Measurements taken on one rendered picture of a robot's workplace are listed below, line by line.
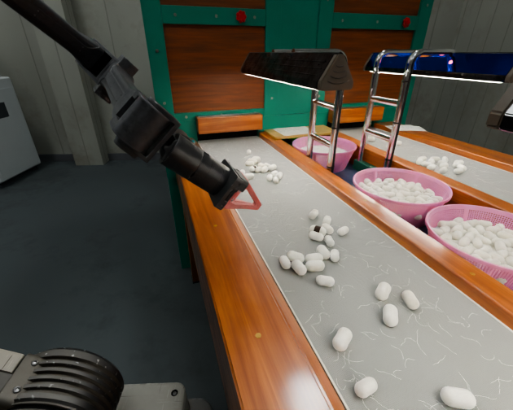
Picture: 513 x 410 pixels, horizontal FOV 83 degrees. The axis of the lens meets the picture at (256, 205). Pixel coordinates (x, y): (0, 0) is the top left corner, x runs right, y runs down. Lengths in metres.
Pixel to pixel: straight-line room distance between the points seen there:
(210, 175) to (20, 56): 3.56
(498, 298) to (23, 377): 0.66
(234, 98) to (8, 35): 2.91
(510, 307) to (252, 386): 0.41
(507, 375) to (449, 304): 0.12
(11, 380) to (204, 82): 1.19
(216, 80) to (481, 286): 1.18
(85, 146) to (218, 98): 2.47
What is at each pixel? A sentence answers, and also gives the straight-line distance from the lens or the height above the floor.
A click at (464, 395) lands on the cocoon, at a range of 0.47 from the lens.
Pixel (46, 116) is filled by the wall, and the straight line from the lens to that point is 3.98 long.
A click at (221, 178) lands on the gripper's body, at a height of 0.92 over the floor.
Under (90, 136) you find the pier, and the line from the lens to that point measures 3.62.
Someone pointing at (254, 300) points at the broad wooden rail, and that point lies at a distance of 0.48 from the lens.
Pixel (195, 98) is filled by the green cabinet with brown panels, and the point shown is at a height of 0.93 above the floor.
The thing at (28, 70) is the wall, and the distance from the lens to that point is 3.94.
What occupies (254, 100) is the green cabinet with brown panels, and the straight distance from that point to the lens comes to 1.45.
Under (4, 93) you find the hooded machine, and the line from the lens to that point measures 3.66.
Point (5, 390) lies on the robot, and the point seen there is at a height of 0.80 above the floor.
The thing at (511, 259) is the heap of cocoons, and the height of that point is 0.74.
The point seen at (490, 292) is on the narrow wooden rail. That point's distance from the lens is 0.62.
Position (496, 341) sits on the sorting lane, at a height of 0.74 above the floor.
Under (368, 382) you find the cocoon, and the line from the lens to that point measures 0.43.
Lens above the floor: 1.11
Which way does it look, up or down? 28 degrees down
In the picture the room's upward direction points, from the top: straight up
